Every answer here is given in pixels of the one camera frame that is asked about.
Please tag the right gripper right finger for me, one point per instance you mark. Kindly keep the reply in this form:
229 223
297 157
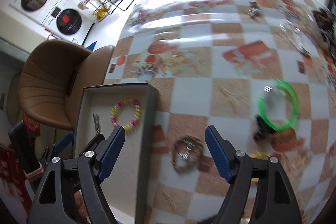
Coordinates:
275 200

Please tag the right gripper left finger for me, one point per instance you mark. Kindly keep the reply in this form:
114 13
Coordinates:
70 190

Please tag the green plastic bangle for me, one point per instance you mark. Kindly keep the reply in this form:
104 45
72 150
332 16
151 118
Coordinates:
284 88

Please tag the grey jewelry box tray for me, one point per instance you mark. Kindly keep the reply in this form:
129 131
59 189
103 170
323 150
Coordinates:
125 190

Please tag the red patterned cloth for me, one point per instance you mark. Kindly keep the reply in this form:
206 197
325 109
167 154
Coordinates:
14 193

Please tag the brown leather chair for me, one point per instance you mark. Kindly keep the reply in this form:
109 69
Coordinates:
53 79

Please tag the black hair clip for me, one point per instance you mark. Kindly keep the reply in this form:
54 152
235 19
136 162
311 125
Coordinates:
264 131

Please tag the silver hair clip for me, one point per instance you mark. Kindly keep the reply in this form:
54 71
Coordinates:
97 126

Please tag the lower white washing machine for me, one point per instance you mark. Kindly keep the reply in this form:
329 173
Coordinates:
68 22

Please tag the checkered patterned tablecloth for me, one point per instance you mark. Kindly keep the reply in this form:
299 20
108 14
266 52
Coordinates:
210 62

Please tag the yellow items on floor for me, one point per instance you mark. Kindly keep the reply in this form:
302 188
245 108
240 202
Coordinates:
101 12

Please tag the small silver earring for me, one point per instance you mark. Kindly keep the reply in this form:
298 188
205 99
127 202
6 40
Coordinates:
254 11

